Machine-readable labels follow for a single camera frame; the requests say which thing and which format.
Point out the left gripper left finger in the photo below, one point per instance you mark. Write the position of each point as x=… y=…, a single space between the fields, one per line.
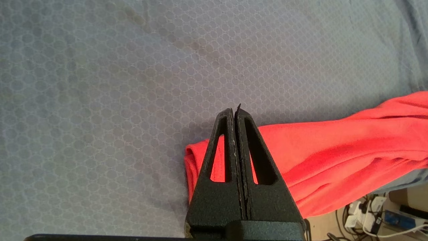
x=227 y=201

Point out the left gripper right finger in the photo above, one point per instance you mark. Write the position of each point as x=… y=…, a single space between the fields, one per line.
x=267 y=204

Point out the red printed t-shirt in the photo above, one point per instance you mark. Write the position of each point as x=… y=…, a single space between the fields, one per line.
x=334 y=150

